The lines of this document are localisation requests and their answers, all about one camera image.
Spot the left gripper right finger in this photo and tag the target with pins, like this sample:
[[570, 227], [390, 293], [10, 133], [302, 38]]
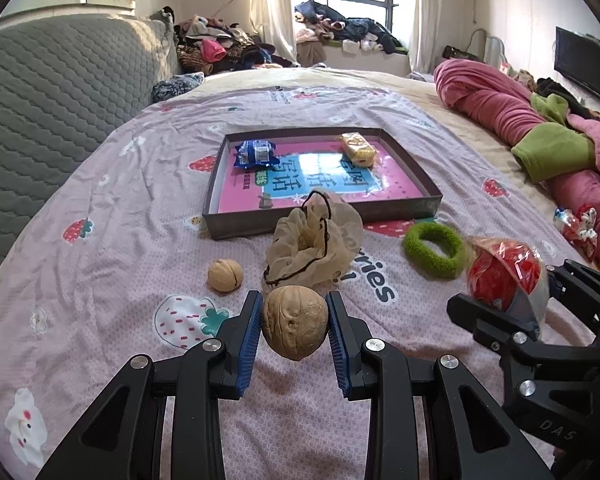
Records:
[[468, 434]]

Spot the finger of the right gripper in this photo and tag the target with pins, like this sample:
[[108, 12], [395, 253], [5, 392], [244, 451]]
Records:
[[577, 288], [493, 329]]

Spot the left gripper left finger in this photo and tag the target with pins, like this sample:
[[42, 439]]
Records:
[[119, 436]]

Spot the red white egg toy packet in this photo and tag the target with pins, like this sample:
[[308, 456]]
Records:
[[509, 276]]

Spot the walnut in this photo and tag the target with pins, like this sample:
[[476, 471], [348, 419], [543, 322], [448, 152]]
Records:
[[225, 275], [294, 321]]

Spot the small yellow snack packet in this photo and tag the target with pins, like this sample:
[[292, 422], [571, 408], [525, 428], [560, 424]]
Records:
[[358, 150]]

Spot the blue cookie packet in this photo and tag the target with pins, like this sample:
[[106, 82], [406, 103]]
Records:
[[254, 154]]

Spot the red white candy wrapper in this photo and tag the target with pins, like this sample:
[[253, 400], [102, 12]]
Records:
[[578, 227]]

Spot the green fleece cloth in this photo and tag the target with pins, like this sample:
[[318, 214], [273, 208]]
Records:
[[551, 148]]

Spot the pink strawberry bedsheet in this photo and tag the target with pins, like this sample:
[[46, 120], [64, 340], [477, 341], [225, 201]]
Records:
[[80, 292]]

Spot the beige mesh scrunchie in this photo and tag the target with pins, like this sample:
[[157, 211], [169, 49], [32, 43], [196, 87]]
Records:
[[315, 243]]

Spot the pink rolled blanket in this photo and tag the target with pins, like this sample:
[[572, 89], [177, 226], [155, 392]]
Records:
[[502, 105]]

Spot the black television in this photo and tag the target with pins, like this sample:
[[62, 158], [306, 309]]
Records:
[[577, 58]]

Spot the dark shallow box tray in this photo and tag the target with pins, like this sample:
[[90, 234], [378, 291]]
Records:
[[262, 221]]

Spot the white right curtain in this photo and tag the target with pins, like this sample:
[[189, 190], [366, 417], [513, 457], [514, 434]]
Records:
[[425, 27]]

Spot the white curtain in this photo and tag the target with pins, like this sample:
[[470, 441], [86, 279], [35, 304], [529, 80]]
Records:
[[273, 20], [425, 27]]

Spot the clothes on window sill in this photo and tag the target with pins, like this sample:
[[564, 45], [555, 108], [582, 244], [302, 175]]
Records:
[[319, 22]]

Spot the dark patterned cloth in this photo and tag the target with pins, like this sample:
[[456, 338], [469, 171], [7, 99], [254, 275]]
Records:
[[176, 86]]

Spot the grey quilted headboard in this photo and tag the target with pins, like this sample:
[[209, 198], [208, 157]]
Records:
[[66, 83]]

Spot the pile of clothes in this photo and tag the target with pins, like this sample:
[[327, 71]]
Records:
[[210, 46]]

